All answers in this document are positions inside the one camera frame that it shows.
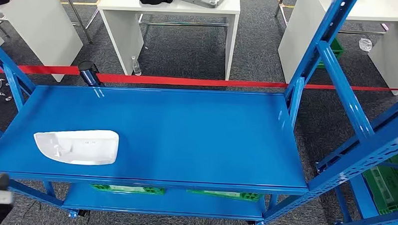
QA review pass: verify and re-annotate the white plastic car body part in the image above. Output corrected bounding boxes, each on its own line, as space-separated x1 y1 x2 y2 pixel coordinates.
32 127 120 167

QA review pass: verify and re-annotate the blue metal shelf rack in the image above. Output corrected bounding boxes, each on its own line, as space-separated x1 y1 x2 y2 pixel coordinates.
314 92 398 225
0 0 398 225

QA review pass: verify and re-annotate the red barrier belt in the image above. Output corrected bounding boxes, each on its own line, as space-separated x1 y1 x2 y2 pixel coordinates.
0 63 80 78
95 73 398 94

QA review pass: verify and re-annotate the clear plastic water bottle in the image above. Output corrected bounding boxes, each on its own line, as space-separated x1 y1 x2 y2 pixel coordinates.
130 55 143 77

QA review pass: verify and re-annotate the green plastic crate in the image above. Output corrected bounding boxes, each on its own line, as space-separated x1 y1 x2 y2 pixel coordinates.
186 189 263 203
361 148 398 217
90 184 166 196
316 36 345 70

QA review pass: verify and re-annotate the white panel table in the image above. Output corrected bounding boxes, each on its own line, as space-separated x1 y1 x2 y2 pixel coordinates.
95 0 241 82
0 0 85 84
276 0 398 97

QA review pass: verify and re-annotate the crumpled clear plastic bag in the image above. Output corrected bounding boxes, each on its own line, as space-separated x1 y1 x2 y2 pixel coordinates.
358 37 374 53

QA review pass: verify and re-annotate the black barrier stanchion post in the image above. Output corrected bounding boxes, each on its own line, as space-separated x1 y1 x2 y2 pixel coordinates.
77 60 106 88

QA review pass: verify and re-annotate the chrome tube frame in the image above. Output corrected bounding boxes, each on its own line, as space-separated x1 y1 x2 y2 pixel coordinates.
58 0 106 45

